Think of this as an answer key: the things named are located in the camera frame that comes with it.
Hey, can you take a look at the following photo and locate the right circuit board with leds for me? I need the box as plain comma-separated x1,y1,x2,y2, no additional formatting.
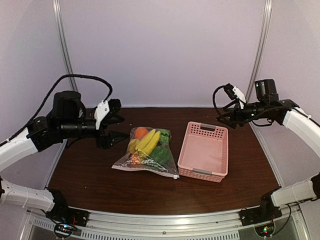
254,223,275,238

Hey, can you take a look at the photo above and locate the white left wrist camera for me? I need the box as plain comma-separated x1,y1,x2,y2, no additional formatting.
94,98,122,130

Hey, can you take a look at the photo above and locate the right aluminium corner post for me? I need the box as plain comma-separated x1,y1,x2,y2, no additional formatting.
245,0,273,101

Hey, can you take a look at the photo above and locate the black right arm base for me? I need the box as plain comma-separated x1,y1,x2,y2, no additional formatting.
238,193,282,226

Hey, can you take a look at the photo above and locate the yellow toy lemon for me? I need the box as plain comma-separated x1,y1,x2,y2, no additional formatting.
127,138,140,154

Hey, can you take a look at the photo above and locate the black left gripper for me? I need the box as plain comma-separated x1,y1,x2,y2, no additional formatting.
59,117,130,149

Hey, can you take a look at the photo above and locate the orange toy tangerine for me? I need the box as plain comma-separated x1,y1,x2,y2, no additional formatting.
134,127,149,139

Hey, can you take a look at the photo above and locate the yellow toy banana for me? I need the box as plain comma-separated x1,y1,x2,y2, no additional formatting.
135,129,161,155

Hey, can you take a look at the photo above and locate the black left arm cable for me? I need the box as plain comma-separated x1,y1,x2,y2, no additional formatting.
0,74,113,148

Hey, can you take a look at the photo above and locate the left aluminium corner post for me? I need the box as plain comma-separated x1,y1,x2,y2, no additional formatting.
51,0,84,112

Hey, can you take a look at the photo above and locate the clear zip top bag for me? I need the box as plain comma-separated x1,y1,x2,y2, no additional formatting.
111,127,180,180

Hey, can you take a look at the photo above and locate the green black toy watermelon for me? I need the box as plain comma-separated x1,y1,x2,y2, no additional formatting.
159,129,171,145

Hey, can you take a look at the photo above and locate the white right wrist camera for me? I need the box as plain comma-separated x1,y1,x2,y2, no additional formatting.
223,83,247,110

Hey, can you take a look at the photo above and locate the aluminium front rail frame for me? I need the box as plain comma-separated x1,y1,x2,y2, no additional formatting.
17,204,311,240

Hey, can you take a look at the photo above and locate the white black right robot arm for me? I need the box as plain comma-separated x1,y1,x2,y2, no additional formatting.
212,79,320,221

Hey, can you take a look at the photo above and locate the orange green toy carrot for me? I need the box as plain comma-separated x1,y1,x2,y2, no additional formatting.
130,154,143,164

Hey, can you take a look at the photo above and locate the circuit board with leds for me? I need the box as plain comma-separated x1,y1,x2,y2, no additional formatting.
254,223,275,238
53,222,77,238

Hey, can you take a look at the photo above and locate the pink perforated plastic basket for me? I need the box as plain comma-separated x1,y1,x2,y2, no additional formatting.
177,121,229,183

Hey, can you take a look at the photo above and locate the aluminium corner post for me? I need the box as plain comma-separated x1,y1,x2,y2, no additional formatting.
245,0,273,101
51,0,84,112

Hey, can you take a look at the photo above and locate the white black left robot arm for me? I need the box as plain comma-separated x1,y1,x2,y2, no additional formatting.
0,90,128,222

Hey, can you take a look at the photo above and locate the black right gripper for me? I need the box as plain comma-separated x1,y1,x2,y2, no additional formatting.
216,99,268,129

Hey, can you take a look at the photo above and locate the green toy bell pepper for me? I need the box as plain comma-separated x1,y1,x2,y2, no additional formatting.
149,146,172,165

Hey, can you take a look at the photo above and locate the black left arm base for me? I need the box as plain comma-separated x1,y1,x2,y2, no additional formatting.
46,189,89,227

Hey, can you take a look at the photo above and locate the black right camera cable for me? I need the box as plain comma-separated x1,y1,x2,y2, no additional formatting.
212,84,231,118

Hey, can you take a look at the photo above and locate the left circuit board with leds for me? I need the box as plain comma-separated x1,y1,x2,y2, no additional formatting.
53,222,77,238

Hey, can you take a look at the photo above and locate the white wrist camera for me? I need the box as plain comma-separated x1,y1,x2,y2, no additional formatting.
94,98,122,130
223,83,247,110

